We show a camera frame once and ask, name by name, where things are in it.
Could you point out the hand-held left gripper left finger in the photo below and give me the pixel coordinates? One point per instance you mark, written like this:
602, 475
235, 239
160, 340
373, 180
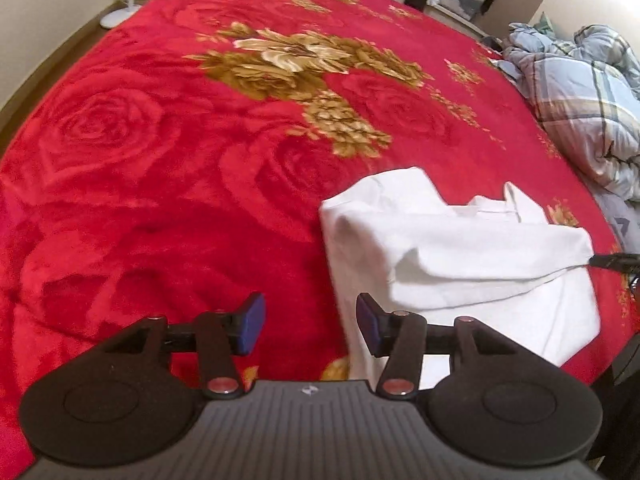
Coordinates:
250, 322

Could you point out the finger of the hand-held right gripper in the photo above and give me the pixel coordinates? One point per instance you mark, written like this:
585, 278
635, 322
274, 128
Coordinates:
617, 262

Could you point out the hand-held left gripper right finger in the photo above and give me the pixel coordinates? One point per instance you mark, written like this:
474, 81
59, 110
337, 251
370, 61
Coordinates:
367, 320

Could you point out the white garment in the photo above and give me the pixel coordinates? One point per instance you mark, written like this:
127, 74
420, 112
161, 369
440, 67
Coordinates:
450, 255

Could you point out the plaid quilt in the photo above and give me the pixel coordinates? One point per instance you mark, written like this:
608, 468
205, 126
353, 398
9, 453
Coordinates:
590, 100

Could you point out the red floral blanket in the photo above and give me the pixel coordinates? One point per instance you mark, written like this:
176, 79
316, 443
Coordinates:
150, 170

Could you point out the green cloth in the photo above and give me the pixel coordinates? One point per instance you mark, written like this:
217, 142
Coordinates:
546, 25

